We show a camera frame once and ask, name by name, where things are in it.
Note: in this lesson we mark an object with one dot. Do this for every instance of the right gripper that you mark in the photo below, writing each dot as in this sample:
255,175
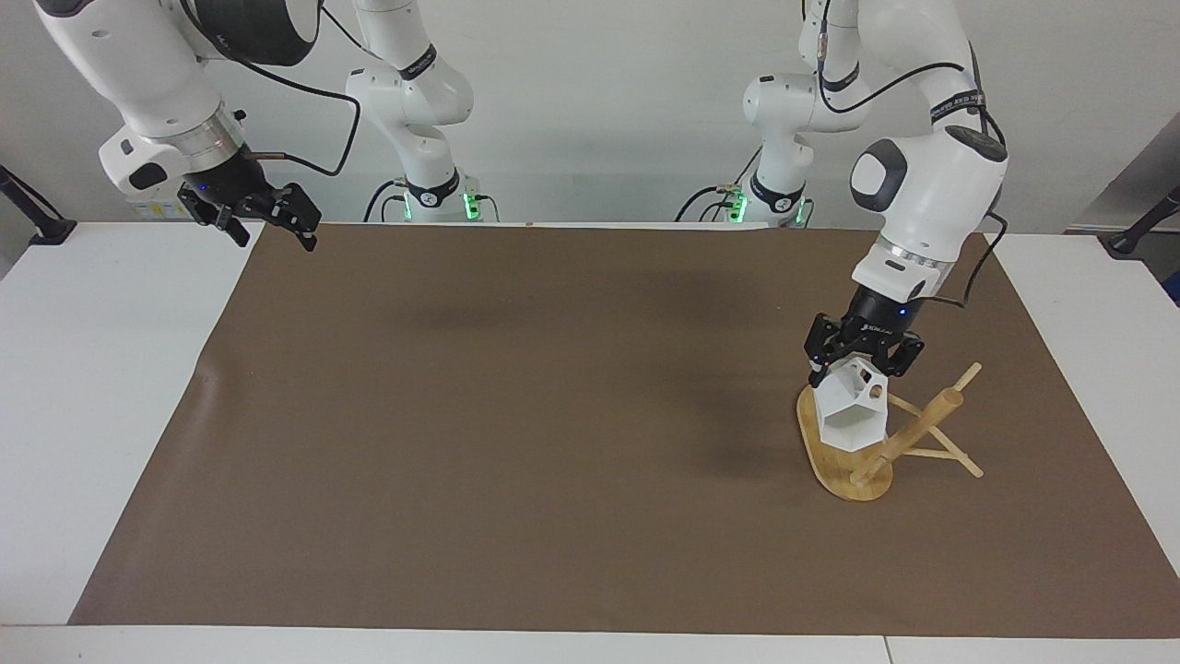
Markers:
229,177

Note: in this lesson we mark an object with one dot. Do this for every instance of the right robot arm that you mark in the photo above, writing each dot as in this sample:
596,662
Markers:
138,74

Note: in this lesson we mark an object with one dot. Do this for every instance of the wooden cup rack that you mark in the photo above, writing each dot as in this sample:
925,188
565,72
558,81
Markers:
843,477

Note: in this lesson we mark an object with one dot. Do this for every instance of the white faceted cup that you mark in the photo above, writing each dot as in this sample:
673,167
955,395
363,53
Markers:
848,415

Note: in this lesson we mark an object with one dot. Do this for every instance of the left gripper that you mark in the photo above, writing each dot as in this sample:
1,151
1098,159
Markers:
876,318

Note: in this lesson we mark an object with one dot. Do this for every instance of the black stand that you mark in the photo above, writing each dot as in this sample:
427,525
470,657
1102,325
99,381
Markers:
1138,226
41,221

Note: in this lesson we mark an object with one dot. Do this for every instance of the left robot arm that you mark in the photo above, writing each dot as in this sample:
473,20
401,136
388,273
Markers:
931,175

